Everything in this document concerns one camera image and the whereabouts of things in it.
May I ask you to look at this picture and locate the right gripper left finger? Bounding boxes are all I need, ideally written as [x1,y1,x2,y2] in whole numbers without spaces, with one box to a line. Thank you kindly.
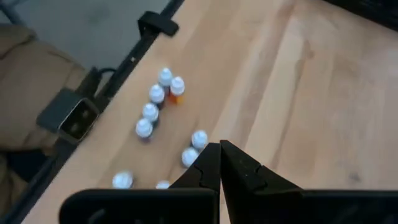
[58,142,222,224]

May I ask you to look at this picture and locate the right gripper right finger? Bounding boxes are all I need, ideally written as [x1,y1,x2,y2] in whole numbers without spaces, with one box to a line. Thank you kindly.
[220,139,398,224]

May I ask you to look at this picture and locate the small orange yellow-label dropper bottle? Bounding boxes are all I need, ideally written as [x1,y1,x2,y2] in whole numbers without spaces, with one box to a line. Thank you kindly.
[154,180,172,190]

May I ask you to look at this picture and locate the small navy dropper bottle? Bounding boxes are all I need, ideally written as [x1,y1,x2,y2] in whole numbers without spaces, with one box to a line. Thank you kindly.
[181,147,200,169]

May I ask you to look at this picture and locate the small red-label dropper bottle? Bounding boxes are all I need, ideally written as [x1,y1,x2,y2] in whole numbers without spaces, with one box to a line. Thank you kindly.
[111,170,135,190]

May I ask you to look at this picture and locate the small purple-label dropper bottle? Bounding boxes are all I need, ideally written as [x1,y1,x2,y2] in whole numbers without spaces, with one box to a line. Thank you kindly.
[135,118,155,142]

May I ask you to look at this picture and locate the small black white-label dropper bottle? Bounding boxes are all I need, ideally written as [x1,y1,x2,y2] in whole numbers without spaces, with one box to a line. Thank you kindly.
[142,102,160,127]

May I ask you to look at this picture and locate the small dark red dropper bottle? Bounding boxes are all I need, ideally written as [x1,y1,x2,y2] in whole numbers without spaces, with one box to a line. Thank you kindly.
[148,83,165,110]

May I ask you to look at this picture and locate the person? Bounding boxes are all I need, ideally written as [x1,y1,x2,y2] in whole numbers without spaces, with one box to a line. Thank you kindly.
[0,24,91,218]

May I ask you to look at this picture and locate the small grey camera box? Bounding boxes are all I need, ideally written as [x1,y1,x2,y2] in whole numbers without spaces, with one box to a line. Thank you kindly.
[35,88,100,146]

